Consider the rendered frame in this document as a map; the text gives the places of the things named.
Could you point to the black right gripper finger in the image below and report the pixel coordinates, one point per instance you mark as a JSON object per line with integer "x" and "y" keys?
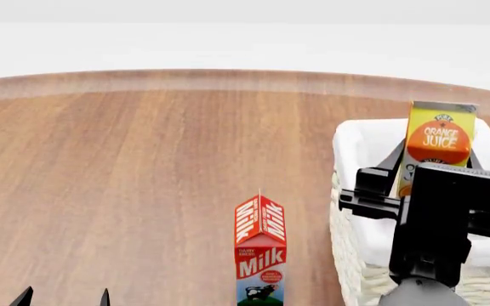
{"x": 373, "y": 181}
{"x": 474, "y": 162}

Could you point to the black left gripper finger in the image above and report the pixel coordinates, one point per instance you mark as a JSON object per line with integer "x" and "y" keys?
{"x": 23, "y": 299}
{"x": 105, "y": 299}

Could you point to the orange juice carton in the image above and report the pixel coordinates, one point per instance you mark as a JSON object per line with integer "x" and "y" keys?
{"x": 440, "y": 140}

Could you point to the white cloth basket liner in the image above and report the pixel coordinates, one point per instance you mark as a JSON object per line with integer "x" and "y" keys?
{"x": 368, "y": 150}

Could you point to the white wicker basket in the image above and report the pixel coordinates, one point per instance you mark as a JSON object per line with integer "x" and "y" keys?
{"x": 351, "y": 255}

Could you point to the red milk carton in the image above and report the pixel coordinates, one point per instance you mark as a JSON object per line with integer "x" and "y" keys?
{"x": 260, "y": 255}

